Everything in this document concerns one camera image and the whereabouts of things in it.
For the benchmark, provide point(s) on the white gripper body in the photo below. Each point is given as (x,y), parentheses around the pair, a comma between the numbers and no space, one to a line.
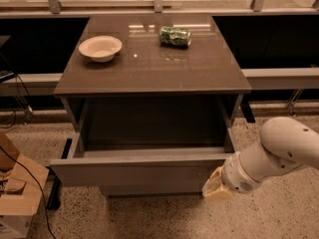
(236,175)

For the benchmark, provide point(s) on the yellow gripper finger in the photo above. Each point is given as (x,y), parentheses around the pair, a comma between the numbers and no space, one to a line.
(214,189)

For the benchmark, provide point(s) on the grey top drawer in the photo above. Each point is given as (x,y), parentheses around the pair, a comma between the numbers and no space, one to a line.
(138,170)

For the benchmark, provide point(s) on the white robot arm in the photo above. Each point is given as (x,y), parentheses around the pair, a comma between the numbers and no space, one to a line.
(285,145)

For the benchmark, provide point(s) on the grey drawer cabinet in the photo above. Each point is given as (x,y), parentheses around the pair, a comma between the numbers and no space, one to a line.
(151,93)

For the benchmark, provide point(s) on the crushed green soda can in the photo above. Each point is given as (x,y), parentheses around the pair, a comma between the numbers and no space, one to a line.
(174,36)

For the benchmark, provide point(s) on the black cabinet foot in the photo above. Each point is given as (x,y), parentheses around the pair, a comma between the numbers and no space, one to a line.
(54,202)

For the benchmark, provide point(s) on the cardboard box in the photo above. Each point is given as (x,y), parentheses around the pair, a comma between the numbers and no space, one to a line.
(22,180)

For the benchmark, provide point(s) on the metal window railing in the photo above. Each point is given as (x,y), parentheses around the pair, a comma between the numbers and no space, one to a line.
(156,0)

